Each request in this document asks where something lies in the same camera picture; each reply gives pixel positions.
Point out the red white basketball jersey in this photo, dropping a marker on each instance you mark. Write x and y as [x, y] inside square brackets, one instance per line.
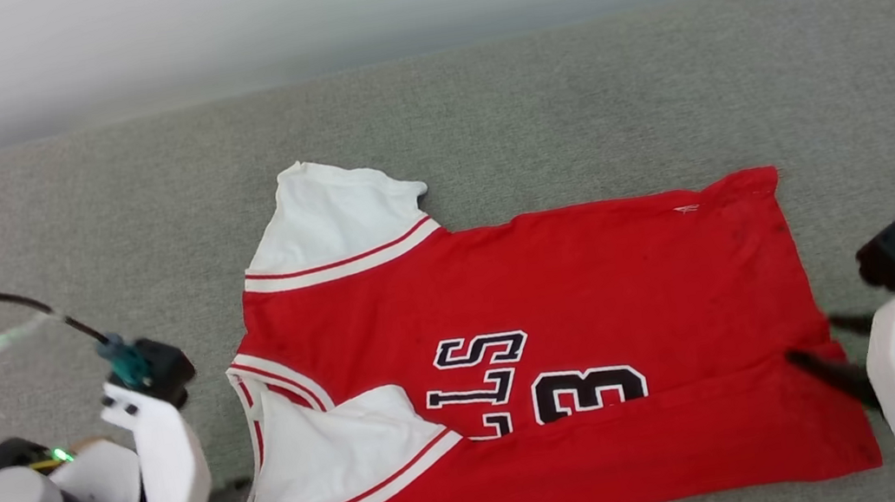
[575, 285]

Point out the grey fabric sofa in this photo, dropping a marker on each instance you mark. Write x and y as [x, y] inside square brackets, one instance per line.
[566, 94]

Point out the white left camera bracket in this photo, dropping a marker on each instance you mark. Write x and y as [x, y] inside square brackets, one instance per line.
[168, 474]

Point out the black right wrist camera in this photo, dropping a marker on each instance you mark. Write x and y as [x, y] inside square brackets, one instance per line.
[890, 254]

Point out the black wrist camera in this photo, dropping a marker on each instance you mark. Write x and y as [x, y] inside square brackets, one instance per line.
[890, 254]
[165, 371]

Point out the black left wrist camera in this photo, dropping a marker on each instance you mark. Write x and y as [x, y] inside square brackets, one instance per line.
[165, 371]

